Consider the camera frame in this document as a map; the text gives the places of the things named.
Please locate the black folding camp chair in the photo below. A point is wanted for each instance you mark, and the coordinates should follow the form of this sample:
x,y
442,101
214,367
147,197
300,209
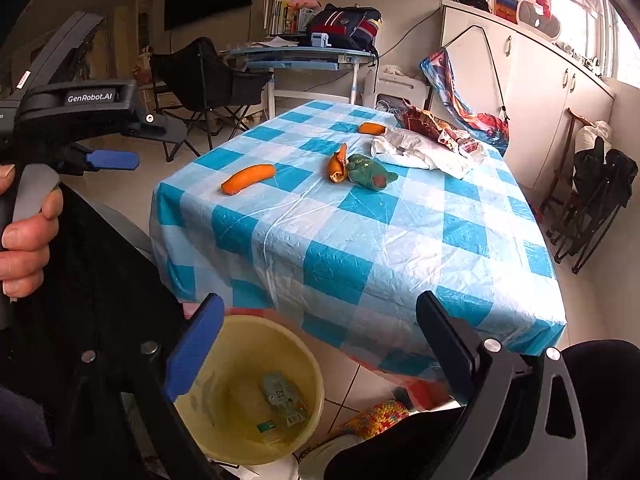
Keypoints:
x,y
206,86

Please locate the small orange peel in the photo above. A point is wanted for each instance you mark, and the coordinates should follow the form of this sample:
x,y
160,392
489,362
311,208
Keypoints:
x,y
372,128

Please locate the green white drink carton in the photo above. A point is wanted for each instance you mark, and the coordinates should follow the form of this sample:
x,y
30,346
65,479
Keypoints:
x,y
284,397

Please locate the blue checkered plastic tablecloth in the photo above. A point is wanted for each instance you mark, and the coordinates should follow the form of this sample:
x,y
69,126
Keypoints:
x,y
345,263

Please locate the colourful crochet slipper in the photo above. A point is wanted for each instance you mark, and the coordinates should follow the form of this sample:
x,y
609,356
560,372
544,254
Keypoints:
x,y
375,420

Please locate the white plastic bag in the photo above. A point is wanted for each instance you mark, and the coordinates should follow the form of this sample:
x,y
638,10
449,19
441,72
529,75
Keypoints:
x,y
408,149

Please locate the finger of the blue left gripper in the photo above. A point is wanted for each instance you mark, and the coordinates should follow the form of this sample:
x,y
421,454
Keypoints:
x,y
112,160

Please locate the row of books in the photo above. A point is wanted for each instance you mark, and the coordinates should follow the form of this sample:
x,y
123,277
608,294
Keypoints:
x,y
288,17

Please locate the black folded stroller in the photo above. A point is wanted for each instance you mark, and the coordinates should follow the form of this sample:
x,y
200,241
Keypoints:
x,y
600,186

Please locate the green wrapper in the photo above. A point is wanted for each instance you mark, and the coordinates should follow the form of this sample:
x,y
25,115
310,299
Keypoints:
x,y
369,173

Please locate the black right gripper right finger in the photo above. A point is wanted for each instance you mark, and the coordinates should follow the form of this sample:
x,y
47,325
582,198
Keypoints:
x,y
454,344

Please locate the white storage cabinet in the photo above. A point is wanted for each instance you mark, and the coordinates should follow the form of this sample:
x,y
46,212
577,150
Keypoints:
x,y
495,62

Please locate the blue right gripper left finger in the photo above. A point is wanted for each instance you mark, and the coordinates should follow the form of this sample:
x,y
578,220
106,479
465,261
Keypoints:
x,y
186,360

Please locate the blue study desk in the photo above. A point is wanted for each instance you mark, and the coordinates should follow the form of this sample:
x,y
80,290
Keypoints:
x,y
325,59

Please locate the yellow plastic trash bucket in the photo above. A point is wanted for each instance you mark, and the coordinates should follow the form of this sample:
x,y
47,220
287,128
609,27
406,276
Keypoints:
x,y
225,410

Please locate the red snack bag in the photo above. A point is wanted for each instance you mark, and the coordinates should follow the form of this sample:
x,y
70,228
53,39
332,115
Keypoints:
x,y
424,122

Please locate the long orange peel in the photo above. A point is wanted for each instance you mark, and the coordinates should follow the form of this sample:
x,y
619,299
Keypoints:
x,y
247,177

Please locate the person's left hand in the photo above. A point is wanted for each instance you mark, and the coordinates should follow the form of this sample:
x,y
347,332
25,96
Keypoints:
x,y
25,241

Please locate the dark blue backpack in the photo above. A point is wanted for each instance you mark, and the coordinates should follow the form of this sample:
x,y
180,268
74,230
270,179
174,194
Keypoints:
x,y
347,27

